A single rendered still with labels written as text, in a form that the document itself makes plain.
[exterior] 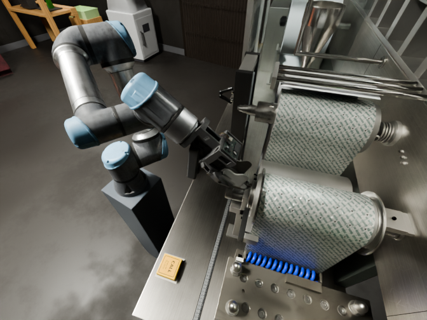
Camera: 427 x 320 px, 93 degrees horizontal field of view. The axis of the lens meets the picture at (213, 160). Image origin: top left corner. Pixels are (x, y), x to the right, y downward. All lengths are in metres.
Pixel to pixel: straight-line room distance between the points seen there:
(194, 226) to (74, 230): 1.48
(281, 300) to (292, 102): 0.54
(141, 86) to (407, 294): 0.67
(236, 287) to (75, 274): 1.53
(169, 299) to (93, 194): 1.68
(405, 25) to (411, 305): 0.83
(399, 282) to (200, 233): 0.59
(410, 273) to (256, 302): 0.36
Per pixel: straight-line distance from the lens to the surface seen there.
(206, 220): 0.89
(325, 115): 0.61
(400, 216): 0.62
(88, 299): 1.93
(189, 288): 0.82
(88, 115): 0.53
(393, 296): 0.66
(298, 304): 0.71
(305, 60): 1.07
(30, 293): 2.16
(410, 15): 1.03
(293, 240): 0.59
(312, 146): 0.64
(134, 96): 0.43
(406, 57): 0.90
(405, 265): 0.63
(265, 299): 0.69
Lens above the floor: 1.70
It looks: 48 degrees down
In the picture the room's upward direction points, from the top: straight up
